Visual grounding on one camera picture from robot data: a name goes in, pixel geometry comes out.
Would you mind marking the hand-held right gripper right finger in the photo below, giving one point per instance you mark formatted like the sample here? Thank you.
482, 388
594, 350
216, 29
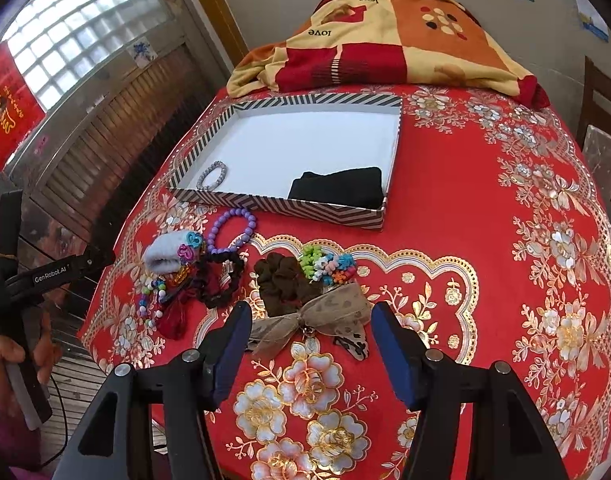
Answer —
393, 355

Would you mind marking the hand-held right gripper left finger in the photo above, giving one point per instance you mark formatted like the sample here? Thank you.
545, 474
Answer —
233, 352

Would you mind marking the white fluffy scrunchie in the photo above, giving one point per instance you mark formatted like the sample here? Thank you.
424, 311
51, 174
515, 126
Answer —
163, 255

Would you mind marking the red wall poster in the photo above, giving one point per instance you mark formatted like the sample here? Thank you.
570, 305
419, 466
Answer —
10, 110

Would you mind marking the glass block window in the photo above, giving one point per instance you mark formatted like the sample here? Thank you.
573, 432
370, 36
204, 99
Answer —
85, 20

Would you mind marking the red bow hair clip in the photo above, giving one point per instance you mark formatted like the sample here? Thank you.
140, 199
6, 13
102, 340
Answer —
175, 325

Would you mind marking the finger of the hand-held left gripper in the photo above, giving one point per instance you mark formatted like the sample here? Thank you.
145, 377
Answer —
94, 260

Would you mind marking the brown scrunchie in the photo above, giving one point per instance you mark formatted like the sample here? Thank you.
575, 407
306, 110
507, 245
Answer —
280, 280

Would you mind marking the red orange printed blanket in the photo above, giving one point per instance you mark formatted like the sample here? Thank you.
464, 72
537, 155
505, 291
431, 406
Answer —
385, 60

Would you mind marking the striped cardboard box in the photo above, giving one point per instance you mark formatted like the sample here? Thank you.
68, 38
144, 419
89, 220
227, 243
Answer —
310, 145

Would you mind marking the wooden chair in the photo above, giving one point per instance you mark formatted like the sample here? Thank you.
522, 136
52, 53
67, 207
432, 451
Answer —
593, 90

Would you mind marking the yellow wooden door frame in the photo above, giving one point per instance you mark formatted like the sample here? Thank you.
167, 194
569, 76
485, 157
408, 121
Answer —
220, 15

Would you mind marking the person's left forearm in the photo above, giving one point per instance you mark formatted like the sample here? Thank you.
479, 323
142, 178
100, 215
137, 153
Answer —
5, 425

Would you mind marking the leopard print bow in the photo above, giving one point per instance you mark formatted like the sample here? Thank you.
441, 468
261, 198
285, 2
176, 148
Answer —
330, 315

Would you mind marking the red floral tablecloth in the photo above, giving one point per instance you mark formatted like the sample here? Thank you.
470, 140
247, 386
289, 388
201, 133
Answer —
460, 210

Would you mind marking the blue flower sticker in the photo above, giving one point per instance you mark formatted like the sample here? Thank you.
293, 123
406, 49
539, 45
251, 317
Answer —
141, 51

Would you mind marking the wooden slatted door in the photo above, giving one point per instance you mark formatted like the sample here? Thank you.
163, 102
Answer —
110, 135

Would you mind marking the white chair seat cushion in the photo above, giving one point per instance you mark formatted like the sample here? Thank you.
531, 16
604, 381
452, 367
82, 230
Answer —
605, 160

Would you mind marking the black cloth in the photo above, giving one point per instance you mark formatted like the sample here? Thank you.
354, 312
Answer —
335, 186

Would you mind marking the wall calendar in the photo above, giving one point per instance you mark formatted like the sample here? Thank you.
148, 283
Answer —
591, 15

